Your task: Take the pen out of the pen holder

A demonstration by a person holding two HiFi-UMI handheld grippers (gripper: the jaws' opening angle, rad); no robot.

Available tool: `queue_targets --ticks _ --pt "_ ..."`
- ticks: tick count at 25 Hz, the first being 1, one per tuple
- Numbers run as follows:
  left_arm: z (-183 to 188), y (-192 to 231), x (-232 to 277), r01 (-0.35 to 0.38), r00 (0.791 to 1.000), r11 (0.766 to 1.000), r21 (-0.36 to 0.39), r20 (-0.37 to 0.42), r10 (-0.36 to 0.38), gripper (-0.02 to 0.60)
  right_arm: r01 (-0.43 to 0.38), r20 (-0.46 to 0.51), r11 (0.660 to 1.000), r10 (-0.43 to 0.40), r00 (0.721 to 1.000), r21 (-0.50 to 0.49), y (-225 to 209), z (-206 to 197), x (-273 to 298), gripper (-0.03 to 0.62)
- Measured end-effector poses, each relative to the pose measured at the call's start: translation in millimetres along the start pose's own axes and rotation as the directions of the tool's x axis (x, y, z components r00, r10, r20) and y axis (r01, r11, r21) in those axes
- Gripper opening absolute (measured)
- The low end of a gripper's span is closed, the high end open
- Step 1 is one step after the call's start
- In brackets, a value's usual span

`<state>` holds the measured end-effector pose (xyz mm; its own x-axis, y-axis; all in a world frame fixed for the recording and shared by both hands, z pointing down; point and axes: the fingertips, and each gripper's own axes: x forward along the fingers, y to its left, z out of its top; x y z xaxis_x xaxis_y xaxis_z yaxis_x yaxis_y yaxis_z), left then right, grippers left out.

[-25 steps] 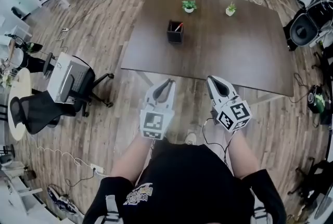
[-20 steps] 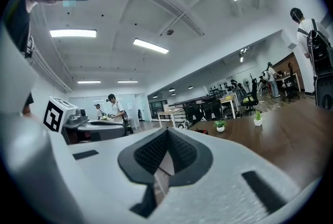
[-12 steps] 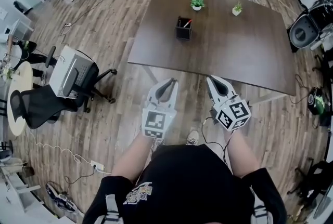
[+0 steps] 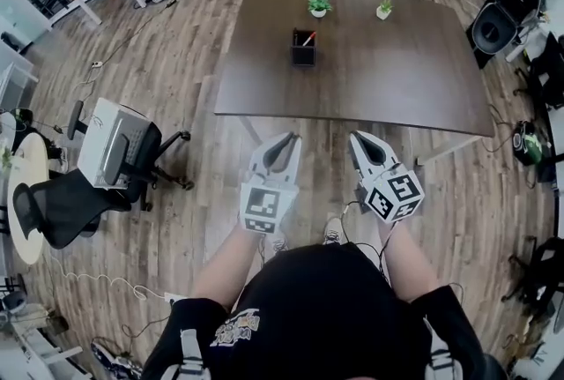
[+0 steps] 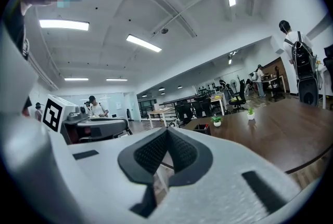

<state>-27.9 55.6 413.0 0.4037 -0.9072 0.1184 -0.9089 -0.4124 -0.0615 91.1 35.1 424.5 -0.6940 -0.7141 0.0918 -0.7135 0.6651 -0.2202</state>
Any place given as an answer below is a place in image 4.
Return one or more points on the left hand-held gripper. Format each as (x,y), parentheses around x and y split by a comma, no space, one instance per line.
(264,204)

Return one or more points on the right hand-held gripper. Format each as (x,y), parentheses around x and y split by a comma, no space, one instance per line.
(392,195)

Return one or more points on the black square pen holder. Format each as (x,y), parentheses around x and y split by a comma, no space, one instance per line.
(303,57)

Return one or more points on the white marker with red cap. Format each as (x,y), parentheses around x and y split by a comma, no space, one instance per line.
(308,39)

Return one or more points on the person's left forearm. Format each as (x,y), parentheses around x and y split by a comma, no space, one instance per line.
(224,270)

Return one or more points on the person's right forearm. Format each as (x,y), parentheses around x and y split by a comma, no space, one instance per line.
(410,266)

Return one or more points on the white table leg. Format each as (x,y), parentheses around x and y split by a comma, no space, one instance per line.
(449,149)

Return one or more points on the person's left shoe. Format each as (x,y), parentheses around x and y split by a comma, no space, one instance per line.
(279,245)

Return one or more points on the person's shoe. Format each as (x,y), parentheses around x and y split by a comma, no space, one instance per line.
(333,230)
(279,245)

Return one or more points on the person's right shoe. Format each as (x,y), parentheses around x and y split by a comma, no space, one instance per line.
(333,230)

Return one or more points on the black office chair with armrests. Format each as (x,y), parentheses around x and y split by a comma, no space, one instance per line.
(141,149)

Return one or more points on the green plant in square pot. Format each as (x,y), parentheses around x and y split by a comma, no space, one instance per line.
(384,10)

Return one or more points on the black and green bag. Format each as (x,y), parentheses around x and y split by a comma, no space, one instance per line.
(531,144)

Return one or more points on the person's black t-shirt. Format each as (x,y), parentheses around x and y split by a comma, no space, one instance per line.
(321,316)

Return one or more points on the green plant in round pot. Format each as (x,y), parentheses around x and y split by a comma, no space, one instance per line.
(319,5)

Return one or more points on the white power strip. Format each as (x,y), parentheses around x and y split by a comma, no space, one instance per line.
(174,298)

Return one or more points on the white cardboard box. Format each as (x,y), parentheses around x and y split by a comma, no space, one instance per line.
(101,140)

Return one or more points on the small white plug adapter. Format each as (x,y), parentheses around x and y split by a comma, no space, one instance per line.
(96,64)

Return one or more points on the black mesh-back office chair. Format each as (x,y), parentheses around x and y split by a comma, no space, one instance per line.
(66,213)

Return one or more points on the round beige table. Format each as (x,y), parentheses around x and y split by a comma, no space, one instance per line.
(28,158)

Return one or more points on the patterned bag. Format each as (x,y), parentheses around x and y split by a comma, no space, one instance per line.
(115,362)

